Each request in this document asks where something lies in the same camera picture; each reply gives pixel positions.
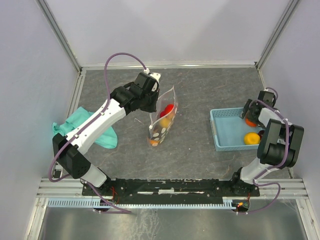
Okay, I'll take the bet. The teal cloth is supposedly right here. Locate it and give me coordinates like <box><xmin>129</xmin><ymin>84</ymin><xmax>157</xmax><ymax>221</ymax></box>
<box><xmin>52</xmin><ymin>107</ymin><xmax>118</xmax><ymax>149</ymax></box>

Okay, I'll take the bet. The green mango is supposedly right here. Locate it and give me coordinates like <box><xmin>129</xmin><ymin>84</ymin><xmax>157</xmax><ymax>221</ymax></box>
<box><xmin>243</xmin><ymin>132</ymin><xmax>261</xmax><ymax>145</ymax></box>

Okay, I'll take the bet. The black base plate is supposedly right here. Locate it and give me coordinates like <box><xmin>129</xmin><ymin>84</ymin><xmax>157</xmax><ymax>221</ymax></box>
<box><xmin>96</xmin><ymin>178</ymin><xmax>260</xmax><ymax>206</ymax></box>

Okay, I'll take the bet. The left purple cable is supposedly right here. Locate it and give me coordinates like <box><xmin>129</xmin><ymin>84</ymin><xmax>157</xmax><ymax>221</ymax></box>
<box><xmin>48</xmin><ymin>52</ymin><xmax>150</xmax><ymax>215</ymax></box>

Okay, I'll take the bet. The blue plastic basket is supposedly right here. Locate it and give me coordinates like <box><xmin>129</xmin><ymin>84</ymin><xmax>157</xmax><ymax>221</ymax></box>
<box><xmin>209</xmin><ymin>107</ymin><xmax>262</xmax><ymax>152</ymax></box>

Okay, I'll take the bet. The blue cable duct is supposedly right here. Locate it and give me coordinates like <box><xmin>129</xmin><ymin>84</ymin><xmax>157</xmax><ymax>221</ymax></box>
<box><xmin>46</xmin><ymin>197</ymin><xmax>237</xmax><ymax>208</ymax></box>

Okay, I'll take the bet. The small dark fig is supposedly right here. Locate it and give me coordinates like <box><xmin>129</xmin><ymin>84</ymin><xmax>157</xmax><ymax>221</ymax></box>
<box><xmin>258</xmin><ymin>130</ymin><xmax>265</xmax><ymax>138</ymax></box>

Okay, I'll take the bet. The clear dotted zip bag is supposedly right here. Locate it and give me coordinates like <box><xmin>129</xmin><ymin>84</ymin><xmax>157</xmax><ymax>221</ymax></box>
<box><xmin>147</xmin><ymin>86</ymin><xmax>179</xmax><ymax>147</ymax></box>

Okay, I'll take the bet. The red yellow peach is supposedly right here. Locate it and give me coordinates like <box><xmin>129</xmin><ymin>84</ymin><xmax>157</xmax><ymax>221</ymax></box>
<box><xmin>149</xmin><ymin>139</ymin><xmax>159</xmax><ymax>147</ymax></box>

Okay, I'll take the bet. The orange tangerine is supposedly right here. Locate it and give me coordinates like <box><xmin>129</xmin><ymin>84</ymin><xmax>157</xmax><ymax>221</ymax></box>
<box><xmin>245</xmin><ymin>118</ymin><xmax>257</xmax><ymax>128</ymax></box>

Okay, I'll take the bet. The yellow lemon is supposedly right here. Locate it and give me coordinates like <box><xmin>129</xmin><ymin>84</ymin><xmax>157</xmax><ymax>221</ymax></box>
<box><xmin>159</xmin><ymin>117</ymin><xmax>172</xmax><ymax>128</ymax></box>

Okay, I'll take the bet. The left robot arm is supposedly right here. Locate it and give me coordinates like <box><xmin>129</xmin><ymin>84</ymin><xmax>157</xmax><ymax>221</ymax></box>
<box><xmin>52</xmin><ymin>72</ymin><xmax>161</xmax><ymax>195</ymax></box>

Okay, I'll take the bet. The red apple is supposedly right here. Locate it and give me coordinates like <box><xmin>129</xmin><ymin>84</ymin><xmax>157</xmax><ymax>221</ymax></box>
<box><xmin>159</xmin><ymin>104</ymin><xmax>175</xmax><ymax>118</ymax></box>

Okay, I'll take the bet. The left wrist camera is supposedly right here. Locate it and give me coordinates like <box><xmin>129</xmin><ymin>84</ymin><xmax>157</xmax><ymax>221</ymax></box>
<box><xmin>143</xmin><ymin>68</ymin><xmax>161</xmax><ymax>92</ymax></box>

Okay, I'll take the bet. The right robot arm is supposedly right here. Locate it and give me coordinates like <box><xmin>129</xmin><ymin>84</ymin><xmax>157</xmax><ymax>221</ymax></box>
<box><xmin>229</xmin><ymin>87</ymin><xmax>305</xmax><ymax>196</ymax></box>

